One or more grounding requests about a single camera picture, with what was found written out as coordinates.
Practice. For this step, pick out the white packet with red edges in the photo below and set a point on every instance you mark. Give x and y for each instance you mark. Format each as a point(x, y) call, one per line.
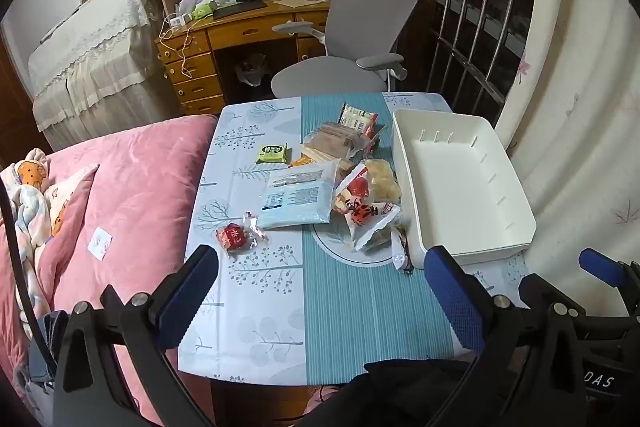
point(356, 119)

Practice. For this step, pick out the green tissue pack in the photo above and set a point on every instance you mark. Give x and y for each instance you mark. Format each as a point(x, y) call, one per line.
point(205, 11)

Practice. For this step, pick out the metal window grille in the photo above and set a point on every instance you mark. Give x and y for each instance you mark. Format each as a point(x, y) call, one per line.
point(470, 7)

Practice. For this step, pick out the wooden desk with drawers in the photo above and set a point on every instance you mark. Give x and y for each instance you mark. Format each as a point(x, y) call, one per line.
point(240, 32)

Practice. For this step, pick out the red clear snack wrapper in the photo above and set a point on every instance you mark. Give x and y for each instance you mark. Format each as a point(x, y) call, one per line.
point(374, 139)

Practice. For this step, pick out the clear bag of brown biscuits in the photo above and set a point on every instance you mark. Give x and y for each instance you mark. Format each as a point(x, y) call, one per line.
point(335, 137)

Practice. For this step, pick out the long beige wafer packet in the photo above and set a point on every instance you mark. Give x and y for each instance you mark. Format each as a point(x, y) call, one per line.
point(320, 154)

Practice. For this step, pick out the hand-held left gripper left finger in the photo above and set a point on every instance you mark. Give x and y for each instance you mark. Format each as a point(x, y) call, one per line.
point(192, 294)

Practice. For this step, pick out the person's dark clothing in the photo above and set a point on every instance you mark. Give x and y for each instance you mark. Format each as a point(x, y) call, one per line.
point(410, 392)

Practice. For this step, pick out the pink blanket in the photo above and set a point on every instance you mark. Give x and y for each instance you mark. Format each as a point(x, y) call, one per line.
point(135, 187)

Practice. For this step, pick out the white plastic bin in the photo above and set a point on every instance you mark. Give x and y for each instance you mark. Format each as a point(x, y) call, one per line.
point(450, 177)

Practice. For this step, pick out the light blue packet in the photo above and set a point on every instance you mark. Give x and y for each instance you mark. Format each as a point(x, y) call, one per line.
point(295, 202)

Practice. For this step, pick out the dark blue cloth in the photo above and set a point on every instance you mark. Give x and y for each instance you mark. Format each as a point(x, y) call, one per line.
point(45, 357)

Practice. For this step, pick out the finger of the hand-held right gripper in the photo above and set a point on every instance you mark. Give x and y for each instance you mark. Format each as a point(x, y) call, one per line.
point(600, 264)
point(535, 289)

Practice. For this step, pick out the small red snack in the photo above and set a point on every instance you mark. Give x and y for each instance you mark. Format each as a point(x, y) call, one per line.
point(231, 237)

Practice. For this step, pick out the grey office chair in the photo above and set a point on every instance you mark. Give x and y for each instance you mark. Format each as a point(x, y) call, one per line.
point(372, 7)

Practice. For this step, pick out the plastic trash bag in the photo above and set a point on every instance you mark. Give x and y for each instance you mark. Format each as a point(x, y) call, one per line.
point(252, 69)

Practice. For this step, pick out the cartoon printed blanket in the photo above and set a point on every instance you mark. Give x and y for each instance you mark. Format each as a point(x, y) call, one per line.
point(30, 207)

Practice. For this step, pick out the white floral curtain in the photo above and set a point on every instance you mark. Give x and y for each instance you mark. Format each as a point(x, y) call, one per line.
point(575, 82)

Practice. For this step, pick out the red and white snack bag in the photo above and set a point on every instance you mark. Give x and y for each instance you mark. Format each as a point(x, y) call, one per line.
point(365, 219)

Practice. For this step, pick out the green snack packet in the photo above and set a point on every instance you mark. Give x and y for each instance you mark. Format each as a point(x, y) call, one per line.
point(272, 153)

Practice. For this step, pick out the white paper tag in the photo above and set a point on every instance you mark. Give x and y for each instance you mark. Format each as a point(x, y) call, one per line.
point(100, 243)

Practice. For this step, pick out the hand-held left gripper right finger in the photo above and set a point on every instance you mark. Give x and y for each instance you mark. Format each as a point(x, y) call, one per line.
point(455, 297)

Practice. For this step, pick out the orange and grey oat packet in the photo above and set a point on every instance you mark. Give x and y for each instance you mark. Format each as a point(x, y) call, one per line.
point(300, 162)

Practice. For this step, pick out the black keyboard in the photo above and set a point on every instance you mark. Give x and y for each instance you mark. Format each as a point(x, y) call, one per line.
point(240, 9)

